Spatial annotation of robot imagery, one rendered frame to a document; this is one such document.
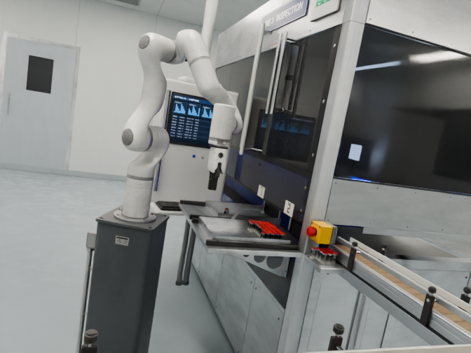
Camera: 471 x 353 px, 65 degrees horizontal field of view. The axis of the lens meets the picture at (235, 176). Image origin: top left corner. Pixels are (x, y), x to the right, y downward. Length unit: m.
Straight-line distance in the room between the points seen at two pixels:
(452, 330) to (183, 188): 1.67
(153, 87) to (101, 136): 5.26
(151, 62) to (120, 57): 5.27
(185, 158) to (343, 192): 1.11
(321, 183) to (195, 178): 1.08
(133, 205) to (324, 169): 0.83
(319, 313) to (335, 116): 0.84
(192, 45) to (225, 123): 0.34
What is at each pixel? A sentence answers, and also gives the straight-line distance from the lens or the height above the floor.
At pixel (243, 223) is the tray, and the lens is 1.75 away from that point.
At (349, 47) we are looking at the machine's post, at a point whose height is 1.70.
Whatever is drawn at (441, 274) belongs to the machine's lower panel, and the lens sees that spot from 2.07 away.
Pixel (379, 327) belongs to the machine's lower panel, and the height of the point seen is 0.54.
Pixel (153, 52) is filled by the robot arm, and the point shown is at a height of 1.58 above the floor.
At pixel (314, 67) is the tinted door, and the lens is 1.70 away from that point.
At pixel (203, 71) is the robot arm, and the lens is 1.47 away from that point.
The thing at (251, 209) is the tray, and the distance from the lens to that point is 2.12.
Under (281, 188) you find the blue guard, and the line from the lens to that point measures 1.76.
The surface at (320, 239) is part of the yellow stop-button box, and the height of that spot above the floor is 0.98.
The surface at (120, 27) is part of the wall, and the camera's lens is 6.93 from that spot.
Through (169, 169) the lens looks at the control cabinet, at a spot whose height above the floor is 1.01.
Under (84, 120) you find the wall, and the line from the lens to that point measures 6.84.
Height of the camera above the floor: 1.35
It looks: 8 degrees down
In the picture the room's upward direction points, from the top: 10 degrees clockwise
